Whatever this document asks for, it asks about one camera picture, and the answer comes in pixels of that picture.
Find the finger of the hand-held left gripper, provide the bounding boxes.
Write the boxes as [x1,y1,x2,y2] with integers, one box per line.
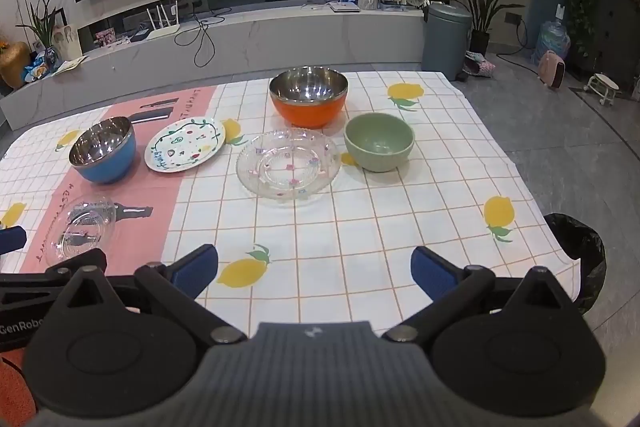
[0,226,27,255]
[0,249,108,303]

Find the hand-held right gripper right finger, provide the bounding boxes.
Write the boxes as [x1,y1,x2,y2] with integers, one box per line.
[382,246,583,345]

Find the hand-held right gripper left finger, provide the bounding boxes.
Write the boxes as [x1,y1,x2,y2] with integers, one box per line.
[55,244,248,347]

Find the small clear glass dish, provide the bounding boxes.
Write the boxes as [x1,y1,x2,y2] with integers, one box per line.
[45,196,118,265]

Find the blue steel bowl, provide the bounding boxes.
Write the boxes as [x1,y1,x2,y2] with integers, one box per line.
[68,116,137,184]

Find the white painted plate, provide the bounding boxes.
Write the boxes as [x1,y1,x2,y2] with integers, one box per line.
[144,117,227,172]

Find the green bowl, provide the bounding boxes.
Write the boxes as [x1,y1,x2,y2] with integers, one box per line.
[343,113,416,172]

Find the large clear glass plate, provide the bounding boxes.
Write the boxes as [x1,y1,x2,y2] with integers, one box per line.
[236,128,342,200]

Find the orange steel bowl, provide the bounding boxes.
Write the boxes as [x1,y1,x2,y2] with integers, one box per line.
[268,66,349,129]

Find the orange cushion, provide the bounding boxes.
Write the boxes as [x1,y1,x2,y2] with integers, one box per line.
[0,347,38,413]

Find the lemon print tablecloth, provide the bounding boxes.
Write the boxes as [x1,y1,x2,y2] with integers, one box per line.
[0,69,581,323]

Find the pink placemat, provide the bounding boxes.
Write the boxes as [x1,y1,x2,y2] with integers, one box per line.
[20,86,218,275]

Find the black trash bag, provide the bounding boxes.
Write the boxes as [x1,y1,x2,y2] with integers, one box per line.
[542,213,607,315]

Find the blue snack packets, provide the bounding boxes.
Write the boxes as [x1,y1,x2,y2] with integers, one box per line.
[25,57,51,80]

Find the golden vase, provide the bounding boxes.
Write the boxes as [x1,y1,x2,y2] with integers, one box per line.
[0,41,32,88]

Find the paper booklet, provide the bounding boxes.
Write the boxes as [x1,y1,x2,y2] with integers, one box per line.
[52,57,86,75]

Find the small potted plant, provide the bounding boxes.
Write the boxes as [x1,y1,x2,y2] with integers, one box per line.
[15,0,63,50]

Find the grey trash can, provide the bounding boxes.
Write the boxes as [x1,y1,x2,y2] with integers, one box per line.
[421,3,473,80]

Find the pink heater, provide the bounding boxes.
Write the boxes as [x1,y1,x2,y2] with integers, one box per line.
[537,50,566,90]

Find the white router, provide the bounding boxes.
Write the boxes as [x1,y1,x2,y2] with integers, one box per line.
[146,4,182,40]

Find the white stool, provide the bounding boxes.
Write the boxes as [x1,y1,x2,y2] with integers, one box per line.
[584,73,621,106]

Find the blue water jug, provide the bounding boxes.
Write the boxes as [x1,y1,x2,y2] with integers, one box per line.
[534,19,571,65]

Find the long-leaf potted plant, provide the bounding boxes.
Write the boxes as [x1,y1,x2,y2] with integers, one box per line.
[442,0,531,55]

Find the dark cabinet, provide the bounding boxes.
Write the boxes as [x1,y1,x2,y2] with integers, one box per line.
[570,0,640,80]

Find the black cable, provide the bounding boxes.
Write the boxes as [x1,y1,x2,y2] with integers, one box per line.
[174,7,233,68]

